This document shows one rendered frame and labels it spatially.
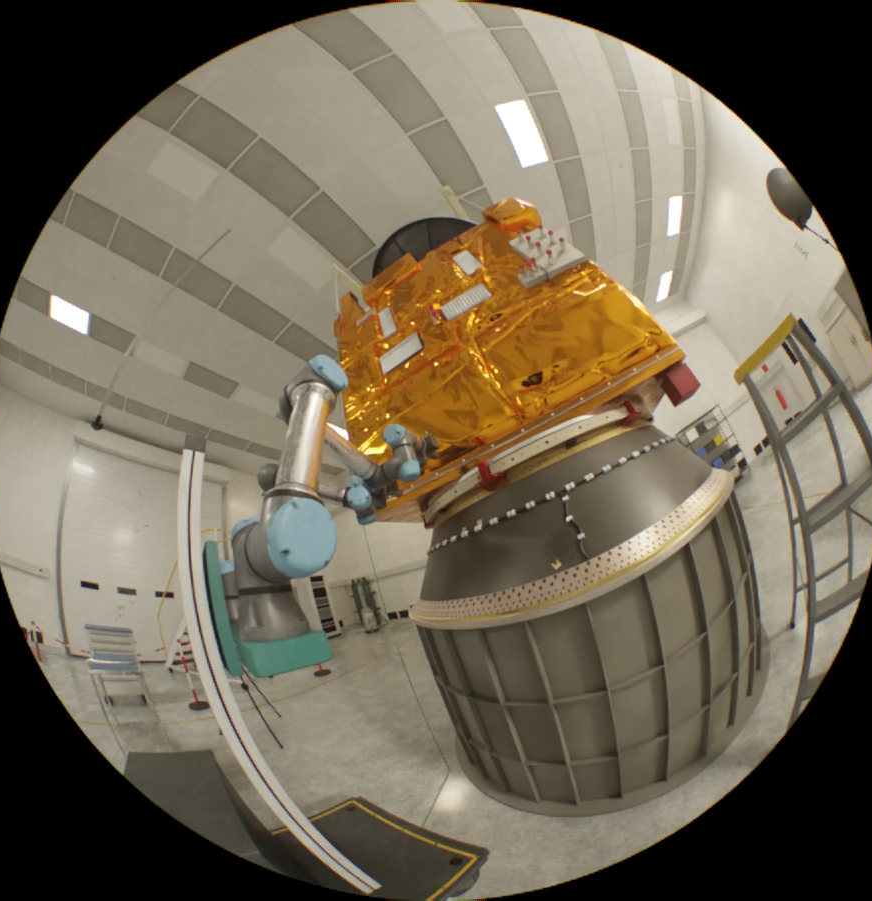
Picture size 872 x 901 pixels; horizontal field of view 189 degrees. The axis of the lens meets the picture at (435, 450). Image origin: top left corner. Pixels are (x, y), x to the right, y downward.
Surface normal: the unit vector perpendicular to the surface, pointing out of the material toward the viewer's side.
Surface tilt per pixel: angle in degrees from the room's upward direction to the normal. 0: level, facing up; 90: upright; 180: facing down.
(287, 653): 90
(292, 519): 97
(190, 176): 180
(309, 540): 97
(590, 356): 91
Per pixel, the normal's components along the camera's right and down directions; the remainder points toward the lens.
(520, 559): -0.67, -0.55
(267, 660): 0.75, -0.47
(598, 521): -0.45, -0.67
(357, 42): 0.29, 0.87
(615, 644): -0.41, -0.27
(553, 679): -0.59, -0.18
